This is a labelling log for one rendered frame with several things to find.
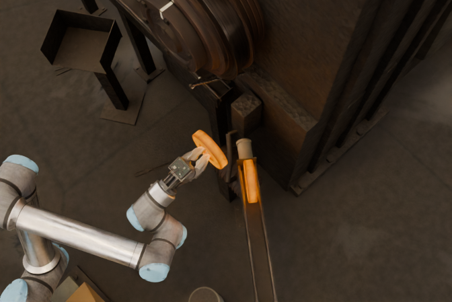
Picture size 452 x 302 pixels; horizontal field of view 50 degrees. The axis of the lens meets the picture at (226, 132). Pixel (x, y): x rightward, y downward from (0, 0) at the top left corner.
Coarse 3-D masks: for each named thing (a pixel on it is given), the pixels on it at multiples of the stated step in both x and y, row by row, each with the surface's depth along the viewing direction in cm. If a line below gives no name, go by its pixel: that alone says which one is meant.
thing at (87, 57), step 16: (64, 16) 211; (80, 16) 207; (96, 16) 204; (48, 32) 203; (64, 32) 216; (80, 32) 216; (96, 32) 215; (112, 32) 203; (48, 48) 206; (64, 48) 214; (80, 48) 213; (96, 48) 212; (112, 48) 207; (64, 64) 211; (80, 64) 210; (96, 64) 209; (112, 80) 237; (112, 96) 250; (128, 96) 269; (112, 112) 266; (128, 112) 266
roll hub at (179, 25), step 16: (144, 0) 146; (160, 0) 142; (144, 16) 159; (160, 16) 148; (176, 16) 141; (160, 32) 153; (176, 32) 142; (192, 32) 142; (176, 48) 151; (192, 48) 144; (192, 64) 151
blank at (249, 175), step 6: (246, 162) 175; (252, 162) 175; (246, 168) 173; (252, 168) 172; (246, 174) 171; (252, 174) 171; (246, 180) 171; (252, 180) 171; (246, 186) 181; (252, 186) 171; (252, 192) 171; (252, 198) 173
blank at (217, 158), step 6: (198, 132) 168; (192, 138) 172; (198, 138) 165; (204, 138) 164; (210, 138) 164; (198, 144) 171; (204, 144) 163; (210, 144) 163; (216, 144) 163; (210, 150) 163; (216, 150) 163; (210, 156) 173; (216, 156) 163; (222, 156) 165; (216, 162) 168; (222, 162) 166; (222, 168) 170
